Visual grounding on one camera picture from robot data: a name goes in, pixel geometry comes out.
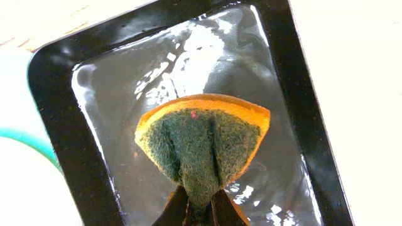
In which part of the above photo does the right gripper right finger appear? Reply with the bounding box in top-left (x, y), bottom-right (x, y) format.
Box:
top-left (210, 190), bottom-right (250, 226)

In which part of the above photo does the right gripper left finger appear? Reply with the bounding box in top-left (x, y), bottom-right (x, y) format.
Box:
top-left (152, 185), bottom-right (190, 226)

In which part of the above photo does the yellow green sponge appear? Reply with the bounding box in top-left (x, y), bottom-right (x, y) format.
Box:
top-left (135, 94), bottom-right (271, 210)

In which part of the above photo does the teal plastic tray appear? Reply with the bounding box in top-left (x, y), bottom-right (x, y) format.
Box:
top-left (1, 127), bottom-right (62, 173)

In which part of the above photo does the black water tray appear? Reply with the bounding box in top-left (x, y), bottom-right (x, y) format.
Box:
top-left (28, 1), bottom-right (353, 225)

